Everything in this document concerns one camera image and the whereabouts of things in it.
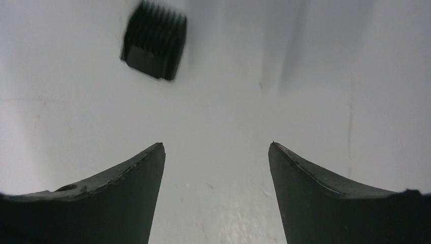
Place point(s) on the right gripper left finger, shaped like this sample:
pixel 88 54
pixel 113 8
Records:
pixel 116 205

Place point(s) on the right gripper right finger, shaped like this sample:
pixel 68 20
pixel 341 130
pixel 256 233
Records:
pixel 320 206

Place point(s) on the black clipper comb guard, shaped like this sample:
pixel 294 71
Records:
pixel 154 40

